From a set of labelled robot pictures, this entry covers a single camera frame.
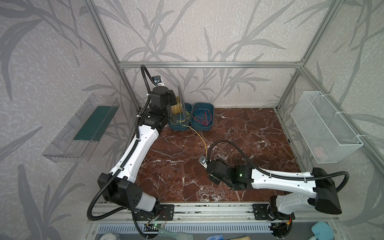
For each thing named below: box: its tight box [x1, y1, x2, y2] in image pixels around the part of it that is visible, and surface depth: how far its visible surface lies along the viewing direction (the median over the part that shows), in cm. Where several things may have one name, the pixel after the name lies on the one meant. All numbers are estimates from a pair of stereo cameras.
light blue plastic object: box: [311, 221, 334, 240], surface depth 70 cm
